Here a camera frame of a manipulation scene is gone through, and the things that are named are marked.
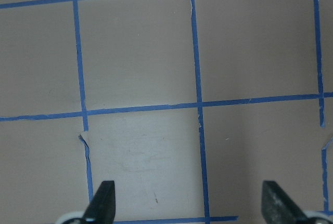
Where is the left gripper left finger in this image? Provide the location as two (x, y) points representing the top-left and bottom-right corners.
(82, 180), (116, 224)

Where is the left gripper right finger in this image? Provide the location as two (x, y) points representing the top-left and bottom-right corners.
(261, 180), (308, 224)

